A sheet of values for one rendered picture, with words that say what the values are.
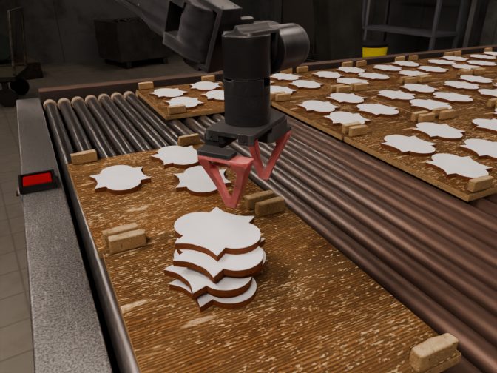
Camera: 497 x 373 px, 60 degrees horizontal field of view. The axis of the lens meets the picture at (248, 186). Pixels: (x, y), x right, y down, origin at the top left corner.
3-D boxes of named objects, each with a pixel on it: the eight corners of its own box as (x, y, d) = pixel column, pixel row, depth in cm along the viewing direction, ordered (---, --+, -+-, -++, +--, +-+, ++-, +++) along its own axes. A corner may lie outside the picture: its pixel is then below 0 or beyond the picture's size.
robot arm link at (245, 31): (211, 25, 48) (250, 27, 45) (248, 21, 53) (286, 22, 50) (214, 86, 51) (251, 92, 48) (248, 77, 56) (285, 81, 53)
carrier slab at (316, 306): (182, 506, 38) (180, 495, 37) (103, 259, 71) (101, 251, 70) (459, 363, 52) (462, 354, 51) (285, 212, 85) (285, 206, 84)
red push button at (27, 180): (24, 192, 94) (23, 186, 93) (23, 182, 98) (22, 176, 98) (53, 187, 96) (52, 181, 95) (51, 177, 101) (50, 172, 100)
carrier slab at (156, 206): (99, 258, 71) (97, 251, 70) (67, 170, 103) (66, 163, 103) (279, 210, 85) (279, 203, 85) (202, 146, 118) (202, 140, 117)
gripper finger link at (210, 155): (271, 196, 57) (272, 128, 53) (247, 220, 51) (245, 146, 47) (227, 187, 60) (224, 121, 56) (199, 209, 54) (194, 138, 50)
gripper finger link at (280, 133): (291, 177, 62) (293, 114, 58) (271, 197, 57) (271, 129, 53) (249, 169, 65) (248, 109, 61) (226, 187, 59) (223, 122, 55)
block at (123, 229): (105, 249, 71) (102, 234, 69) (103, 243, 72) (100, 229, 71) (140, 239, 73) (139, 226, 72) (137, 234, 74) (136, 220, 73)
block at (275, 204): (258, 218, 79) (258, 205, 78) (254, 214, 81) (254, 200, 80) (286, 211, 82) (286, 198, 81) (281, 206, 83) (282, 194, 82)
